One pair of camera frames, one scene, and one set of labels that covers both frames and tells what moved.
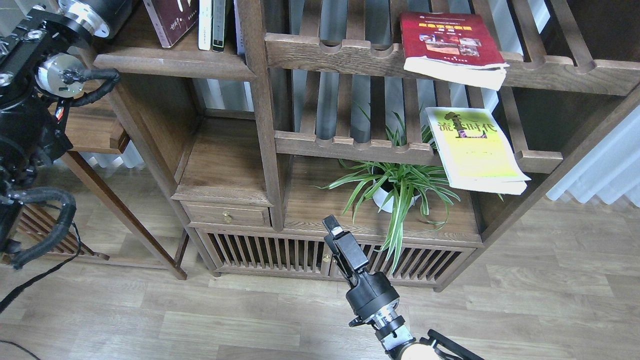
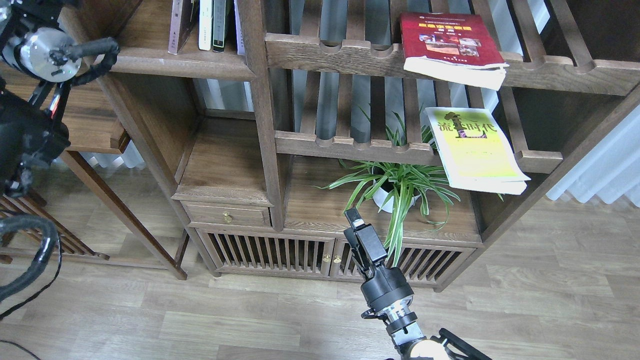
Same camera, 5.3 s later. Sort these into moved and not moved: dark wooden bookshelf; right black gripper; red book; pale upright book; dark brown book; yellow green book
Moved: dark brown book; right black gripper
Not moved: red book; pale upright book; yellow green book; dark wooden bookshelf
